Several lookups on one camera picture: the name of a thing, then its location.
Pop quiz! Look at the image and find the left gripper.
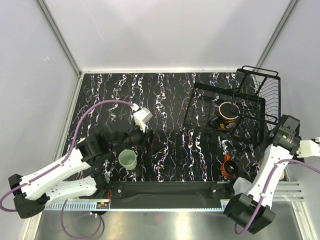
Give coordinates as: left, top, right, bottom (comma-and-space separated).
111, 121, 166, 157

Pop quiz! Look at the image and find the black skull mug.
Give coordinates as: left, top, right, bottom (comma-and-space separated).
207, 101, 240, 131

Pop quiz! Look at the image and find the orange black mug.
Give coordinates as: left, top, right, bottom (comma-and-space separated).
220, 154, 239, 179

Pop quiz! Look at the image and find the beige printed mug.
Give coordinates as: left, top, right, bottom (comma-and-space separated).
258, 156, 285, 181

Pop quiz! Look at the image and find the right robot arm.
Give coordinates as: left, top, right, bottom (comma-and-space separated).
223, 114, 301, 236

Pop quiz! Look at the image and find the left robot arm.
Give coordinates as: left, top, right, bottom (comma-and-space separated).
8, 127, 154, 219

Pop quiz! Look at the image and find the green cup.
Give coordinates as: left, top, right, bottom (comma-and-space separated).
118, 149, 137, 170

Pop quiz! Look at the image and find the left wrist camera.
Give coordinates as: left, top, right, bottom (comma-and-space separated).
131, 103, 153, 133

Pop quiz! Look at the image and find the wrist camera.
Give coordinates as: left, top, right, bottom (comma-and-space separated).
296, 137, 320, 159
131, 103, 153, 133

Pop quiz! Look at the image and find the slotted cable duct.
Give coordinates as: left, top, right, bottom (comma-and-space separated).
45, 199, 229, 212

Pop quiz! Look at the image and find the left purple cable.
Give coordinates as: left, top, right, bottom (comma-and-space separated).
0, 99, 137, 238

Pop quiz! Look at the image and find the purple cable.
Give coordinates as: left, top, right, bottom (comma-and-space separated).
233, 159, 320, 236
0, 99, 137, 238

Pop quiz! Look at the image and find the black wire dish rack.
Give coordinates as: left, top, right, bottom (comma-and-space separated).
183, 65, 281, 146

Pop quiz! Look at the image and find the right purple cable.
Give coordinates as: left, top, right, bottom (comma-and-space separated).
233, 159, 320, 236

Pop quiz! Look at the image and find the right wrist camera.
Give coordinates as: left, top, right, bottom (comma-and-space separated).
296, 137, 320, 159

